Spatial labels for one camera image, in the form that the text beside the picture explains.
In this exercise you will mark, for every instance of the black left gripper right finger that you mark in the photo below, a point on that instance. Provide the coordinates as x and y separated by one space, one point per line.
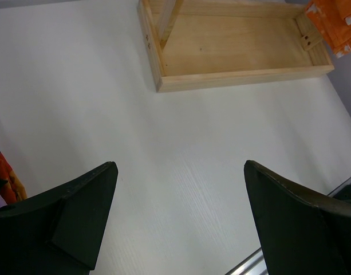
301 229

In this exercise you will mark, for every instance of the wooden clothes rack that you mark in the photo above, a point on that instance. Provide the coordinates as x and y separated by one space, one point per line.
209 44

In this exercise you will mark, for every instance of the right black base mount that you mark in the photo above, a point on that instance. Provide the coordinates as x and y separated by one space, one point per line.
344 194

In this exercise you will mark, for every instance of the orange white trousers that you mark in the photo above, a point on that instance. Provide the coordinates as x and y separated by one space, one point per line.
332 18

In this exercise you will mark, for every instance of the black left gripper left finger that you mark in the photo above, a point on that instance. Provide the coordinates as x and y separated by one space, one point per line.
58 231

